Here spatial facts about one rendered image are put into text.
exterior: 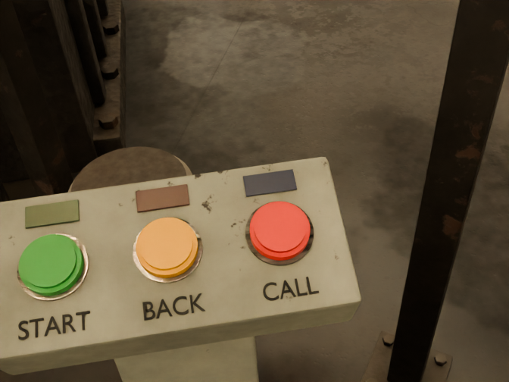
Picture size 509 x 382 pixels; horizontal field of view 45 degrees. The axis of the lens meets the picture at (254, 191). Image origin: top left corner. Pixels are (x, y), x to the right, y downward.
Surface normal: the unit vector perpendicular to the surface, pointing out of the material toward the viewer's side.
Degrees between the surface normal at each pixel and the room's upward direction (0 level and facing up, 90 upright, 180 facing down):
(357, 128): 0
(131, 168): 0
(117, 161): 0
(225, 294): 20
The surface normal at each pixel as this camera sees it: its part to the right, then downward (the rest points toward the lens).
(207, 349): 0.15, 0.68
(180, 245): 0.00, -0.44
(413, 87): -0.05, -0.72
